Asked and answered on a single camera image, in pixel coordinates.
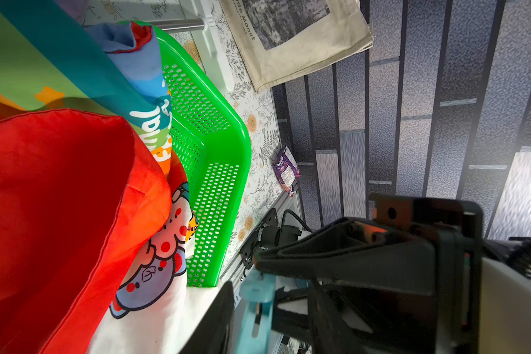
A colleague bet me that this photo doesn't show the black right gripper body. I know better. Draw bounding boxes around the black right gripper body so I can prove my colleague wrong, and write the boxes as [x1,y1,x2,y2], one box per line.
[367,193,531,353]

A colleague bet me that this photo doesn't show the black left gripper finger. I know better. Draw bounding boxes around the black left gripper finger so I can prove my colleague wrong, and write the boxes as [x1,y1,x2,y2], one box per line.
[179,282,235,354]

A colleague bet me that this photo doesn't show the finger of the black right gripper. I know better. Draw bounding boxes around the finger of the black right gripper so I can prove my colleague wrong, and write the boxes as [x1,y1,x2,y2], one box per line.
[254,218,436,295]
[271,283,434,353]

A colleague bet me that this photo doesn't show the white cartoon jacket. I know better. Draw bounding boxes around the white cartoon jacket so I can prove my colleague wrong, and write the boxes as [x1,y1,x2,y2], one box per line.
[87,181,199,353]

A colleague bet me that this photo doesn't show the rainbow striped jacket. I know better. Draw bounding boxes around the rainbow striped jacket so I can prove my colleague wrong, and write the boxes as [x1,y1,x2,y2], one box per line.
[0,1,187,353]

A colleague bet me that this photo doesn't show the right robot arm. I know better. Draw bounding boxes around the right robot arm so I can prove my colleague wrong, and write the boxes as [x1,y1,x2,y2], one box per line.
[247,193,531,353]

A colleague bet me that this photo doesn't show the purple snack packet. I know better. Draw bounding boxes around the purple snack packet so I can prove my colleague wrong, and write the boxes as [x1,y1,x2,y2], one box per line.
[272,145,300,196]

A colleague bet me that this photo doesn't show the green plastic basket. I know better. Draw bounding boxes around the green plastic basket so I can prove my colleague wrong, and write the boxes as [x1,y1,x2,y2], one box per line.
[119,19,252,289]

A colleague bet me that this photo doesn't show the beige canvas tote bag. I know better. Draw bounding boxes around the beige canvas tote bag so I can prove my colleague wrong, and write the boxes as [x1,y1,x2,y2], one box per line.
[221,0,373,92]

